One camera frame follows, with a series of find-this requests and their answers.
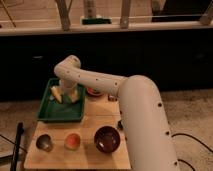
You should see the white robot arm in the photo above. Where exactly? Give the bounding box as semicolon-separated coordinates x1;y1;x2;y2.
54;55;180;171

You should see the green box on shelf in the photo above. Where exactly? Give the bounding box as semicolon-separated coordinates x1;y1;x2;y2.
82;18;111;25

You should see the green pepper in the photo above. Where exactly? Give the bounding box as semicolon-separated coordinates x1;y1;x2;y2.
63;95;74;104

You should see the orange bowl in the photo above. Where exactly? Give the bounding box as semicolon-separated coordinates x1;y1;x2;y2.
86;87;104;97

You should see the dark purple bowl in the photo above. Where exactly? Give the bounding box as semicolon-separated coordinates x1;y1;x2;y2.
94;126;121;154

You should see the black pole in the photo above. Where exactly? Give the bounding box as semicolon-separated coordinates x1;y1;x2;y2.
10;122;24;171

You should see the orange fruit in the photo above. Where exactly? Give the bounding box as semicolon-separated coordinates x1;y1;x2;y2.
64;133;81;150

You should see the wooden shelf rail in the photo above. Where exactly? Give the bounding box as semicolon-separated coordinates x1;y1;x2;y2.
0;21;213;36

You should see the brown wooden block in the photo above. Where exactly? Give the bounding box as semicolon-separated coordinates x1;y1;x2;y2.
108;95;117;102

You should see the green plastic tray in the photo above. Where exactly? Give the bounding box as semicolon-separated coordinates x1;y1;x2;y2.
37;78;86;122

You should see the metal cup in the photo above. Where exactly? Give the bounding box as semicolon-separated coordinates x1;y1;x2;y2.
36;134;53;152

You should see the yellow corn cob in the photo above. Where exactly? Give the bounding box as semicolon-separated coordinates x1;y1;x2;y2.
51;86;62;103

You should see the black cable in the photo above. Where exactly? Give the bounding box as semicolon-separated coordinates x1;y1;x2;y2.
171;132;213;171

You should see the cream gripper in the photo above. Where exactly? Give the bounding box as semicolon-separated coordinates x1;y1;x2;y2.
59;80;78;99

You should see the white handled brush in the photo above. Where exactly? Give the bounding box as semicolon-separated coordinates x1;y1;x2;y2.
117;120;123;130

